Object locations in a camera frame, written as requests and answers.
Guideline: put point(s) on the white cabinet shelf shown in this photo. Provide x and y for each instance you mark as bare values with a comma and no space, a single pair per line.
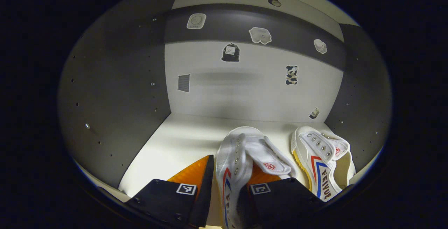
175,145

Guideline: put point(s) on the white shoe cabinet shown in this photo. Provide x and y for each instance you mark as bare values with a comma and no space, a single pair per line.
245,92

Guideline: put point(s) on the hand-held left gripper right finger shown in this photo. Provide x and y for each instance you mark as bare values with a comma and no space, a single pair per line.
280,201

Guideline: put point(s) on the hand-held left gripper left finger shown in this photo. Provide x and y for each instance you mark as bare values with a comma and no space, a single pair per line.
206,194

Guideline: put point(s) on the white striped canvas shoe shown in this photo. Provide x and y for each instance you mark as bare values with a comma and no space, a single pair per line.
232,152
320,173

